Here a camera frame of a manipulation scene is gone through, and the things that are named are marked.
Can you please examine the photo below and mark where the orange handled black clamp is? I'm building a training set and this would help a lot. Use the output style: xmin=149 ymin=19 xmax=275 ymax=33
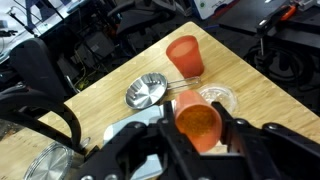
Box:
xmin=254 ymin=3 xmax=299 ymax=38

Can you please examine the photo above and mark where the small metal pan wire handle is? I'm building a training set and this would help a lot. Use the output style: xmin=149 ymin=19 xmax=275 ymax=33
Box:
xmin=124 ymin=72 xmax=203 ymax=111

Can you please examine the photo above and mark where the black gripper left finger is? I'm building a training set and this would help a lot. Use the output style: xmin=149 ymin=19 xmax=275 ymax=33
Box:
xmin=69 ymin=100 xmax=214 ymax=180

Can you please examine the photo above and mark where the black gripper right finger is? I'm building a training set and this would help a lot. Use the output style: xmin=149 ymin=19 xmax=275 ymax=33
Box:
xmin=211 ymin=101 xmax=320 ymax=180

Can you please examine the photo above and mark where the black office chair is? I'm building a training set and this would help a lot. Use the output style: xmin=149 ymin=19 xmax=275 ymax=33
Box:
xmin=9 ymin=37 xmax=78 ymax=101

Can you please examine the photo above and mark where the large orange plastic cup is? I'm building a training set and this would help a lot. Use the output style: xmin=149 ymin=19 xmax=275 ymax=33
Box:
xmin=165 ymin=35 xmax=205 ymax=79

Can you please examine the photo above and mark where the small orange plastic cup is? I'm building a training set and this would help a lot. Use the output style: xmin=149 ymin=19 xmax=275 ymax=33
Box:
xmin=173 ymin=89 xmax=223 ymax=154

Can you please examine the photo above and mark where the glass electric kettle black handle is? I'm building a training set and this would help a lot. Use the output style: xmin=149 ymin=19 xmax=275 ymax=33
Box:
xmin=0 ymin=84 xmax=101 ymax=180

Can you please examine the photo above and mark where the white digital kitchen scale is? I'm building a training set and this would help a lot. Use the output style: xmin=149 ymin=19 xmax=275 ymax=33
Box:
xmin=103 ymin=103 xmax=174 ymax=180

